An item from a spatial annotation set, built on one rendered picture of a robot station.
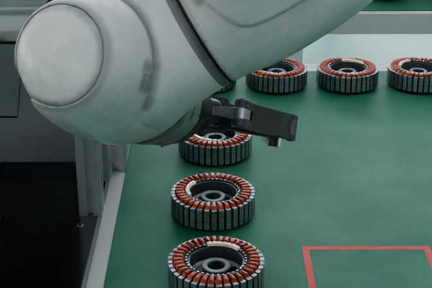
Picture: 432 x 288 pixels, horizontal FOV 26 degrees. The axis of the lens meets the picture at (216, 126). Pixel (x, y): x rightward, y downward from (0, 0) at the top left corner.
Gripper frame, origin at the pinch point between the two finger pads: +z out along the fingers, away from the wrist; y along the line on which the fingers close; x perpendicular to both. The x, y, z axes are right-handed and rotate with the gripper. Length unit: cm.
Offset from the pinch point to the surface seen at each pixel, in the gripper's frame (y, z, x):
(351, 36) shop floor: -34, 343, 82
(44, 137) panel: -32.1, 25.3, -2.1
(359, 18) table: -1, 115, 39
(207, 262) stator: -1.1, 8.3, -15.2
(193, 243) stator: -3.4, 9.6, -13.4
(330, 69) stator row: 1, 68, 19
